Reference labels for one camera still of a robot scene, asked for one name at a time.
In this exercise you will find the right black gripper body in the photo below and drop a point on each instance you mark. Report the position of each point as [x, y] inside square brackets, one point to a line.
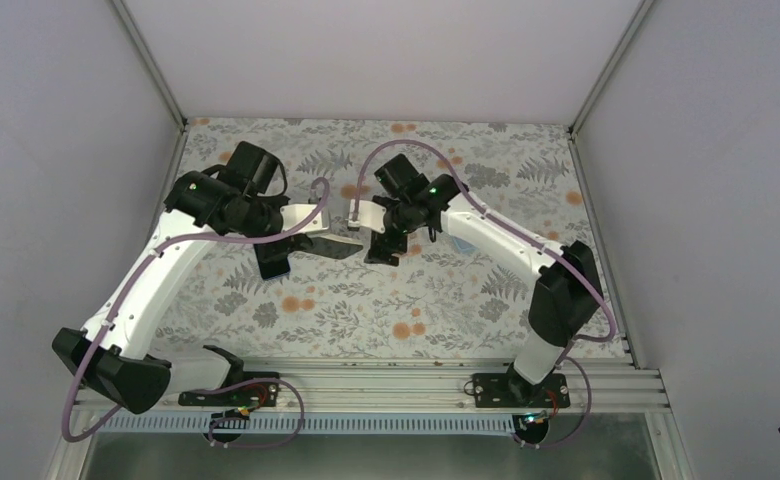
[405, 216]

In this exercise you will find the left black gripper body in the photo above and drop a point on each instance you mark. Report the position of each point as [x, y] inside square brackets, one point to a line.
[250, 226]

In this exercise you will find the black phone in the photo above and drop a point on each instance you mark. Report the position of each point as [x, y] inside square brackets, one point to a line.
[272, 264]

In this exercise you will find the light blue phone case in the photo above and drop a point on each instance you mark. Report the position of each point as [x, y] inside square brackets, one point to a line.
[463, 246]

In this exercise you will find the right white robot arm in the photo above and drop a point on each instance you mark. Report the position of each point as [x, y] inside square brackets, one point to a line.
[564, 280]

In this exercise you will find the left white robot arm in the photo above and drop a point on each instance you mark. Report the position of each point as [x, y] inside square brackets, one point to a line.
[226, 203]

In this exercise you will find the floral patterned mat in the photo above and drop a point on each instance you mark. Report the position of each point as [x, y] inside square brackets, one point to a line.
[441, 301]

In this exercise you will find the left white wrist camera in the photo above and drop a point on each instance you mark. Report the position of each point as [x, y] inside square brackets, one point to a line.
[307, 219]

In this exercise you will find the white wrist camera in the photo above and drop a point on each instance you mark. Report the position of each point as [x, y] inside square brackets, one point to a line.
[307, 219]
[366, 215]

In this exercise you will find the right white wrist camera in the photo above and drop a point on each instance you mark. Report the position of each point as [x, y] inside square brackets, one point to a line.
[366, 215]

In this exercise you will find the aluminium mounting rail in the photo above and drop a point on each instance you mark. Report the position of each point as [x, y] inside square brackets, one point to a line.
[441, 386]

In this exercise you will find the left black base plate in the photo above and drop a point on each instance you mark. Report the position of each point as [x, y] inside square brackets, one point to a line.
[259, 394]

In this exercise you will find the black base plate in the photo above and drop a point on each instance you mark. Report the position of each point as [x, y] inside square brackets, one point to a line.
[259, 394]
[501, 390]

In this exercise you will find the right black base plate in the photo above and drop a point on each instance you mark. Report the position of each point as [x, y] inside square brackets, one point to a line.
[501, 390]

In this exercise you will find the white slotted cable duct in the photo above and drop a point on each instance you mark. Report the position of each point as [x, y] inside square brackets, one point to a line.
[316, 423]

